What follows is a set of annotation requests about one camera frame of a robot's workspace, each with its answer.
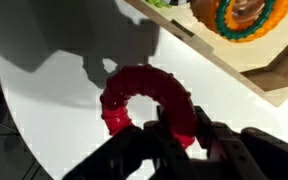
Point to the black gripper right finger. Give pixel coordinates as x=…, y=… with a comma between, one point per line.
x=214, y=140

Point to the wooden slatted tray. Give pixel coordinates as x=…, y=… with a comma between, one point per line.
x=237, y=56

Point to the clear plastic dome toy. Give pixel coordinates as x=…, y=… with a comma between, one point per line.
x=247, y=11

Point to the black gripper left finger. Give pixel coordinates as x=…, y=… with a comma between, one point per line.
x=162, y=133

